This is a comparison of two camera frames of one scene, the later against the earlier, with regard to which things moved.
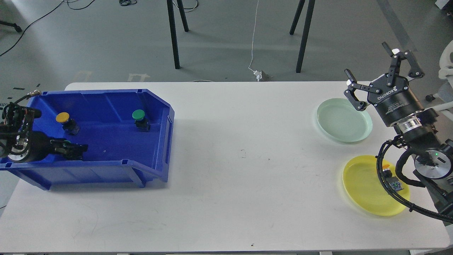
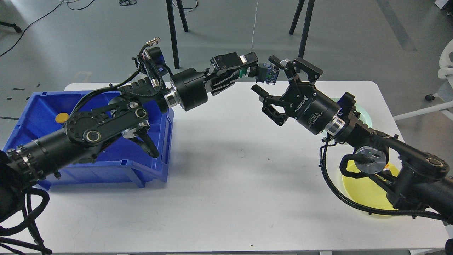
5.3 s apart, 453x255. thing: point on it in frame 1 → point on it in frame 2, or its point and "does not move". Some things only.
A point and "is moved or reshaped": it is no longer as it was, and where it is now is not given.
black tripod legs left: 170,9 does not move
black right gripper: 395,102 → 313,110
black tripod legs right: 310,10 does not move
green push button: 142,123 is moved or reshaped
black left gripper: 40,146 → 189,85
